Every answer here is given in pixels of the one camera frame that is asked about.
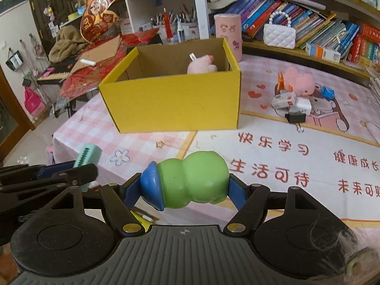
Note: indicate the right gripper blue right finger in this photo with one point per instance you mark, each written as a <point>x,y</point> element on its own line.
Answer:
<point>237,191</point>

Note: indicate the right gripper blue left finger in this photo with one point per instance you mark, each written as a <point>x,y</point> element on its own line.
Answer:
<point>131,191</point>

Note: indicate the green and blue toy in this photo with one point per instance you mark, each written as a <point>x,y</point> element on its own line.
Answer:
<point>201,177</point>

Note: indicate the small white red box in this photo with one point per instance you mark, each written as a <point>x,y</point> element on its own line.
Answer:
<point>284,100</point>

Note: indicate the pink plush heart toy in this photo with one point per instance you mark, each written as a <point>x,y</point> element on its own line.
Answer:
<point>303,84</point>

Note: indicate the black binder clip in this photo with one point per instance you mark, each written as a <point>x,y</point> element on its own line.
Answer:
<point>296,119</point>

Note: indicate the pink checkered cartoon mat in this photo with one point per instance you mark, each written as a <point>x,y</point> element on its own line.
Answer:
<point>334,156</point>

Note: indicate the yellow cardboard box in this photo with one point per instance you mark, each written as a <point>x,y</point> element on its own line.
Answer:
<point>150,90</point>

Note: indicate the white charger block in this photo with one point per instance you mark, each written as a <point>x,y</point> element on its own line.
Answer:
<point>302,106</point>

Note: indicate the orange hair clip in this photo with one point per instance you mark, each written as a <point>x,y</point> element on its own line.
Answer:
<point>281,86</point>

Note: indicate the pink plush in box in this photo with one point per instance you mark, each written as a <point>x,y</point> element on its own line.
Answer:
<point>201,65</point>

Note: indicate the wooden shelf board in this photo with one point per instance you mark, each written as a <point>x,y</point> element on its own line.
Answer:
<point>300,57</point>

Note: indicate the brown plush blanket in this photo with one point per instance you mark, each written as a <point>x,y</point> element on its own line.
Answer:
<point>69,41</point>

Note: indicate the white orange medicine box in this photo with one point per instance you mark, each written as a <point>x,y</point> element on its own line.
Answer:
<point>322,53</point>

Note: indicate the white quilted pearl handbag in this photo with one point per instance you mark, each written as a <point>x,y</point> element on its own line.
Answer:
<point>276,35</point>

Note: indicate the pink cylindrical holder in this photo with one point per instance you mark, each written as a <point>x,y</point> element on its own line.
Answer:
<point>229,26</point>

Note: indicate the white pen holder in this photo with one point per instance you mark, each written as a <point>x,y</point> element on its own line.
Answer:
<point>176,27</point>

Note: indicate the red gold festive decoration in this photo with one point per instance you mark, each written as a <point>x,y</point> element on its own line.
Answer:
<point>97,19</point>

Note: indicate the row of leaning books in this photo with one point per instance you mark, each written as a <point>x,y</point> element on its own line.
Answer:
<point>311,26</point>

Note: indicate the white shelf cabinet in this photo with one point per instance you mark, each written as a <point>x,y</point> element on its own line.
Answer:
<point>140,12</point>

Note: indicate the red dictionary books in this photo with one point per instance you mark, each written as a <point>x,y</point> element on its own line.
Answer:
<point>365,47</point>

